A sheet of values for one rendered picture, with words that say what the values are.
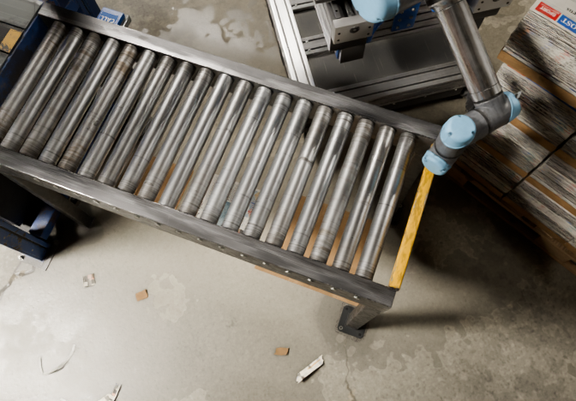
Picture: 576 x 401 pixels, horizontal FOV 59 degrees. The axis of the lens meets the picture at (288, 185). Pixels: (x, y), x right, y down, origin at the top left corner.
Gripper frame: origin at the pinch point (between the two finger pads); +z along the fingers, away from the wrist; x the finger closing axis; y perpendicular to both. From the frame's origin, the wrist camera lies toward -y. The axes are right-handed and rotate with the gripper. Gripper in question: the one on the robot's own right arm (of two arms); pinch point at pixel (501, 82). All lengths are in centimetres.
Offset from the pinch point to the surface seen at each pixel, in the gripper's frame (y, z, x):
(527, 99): -9.6, 7.1, -8.8
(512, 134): -29.4, 7.2, -12.2
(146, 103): -6, -69, 78
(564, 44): 16.4, 7.5, -6.9
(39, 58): -6, -80, 115
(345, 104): -5.4, -31.8, 31.6
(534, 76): 0.5, 7.4, -6.1
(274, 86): -5, -40, 52
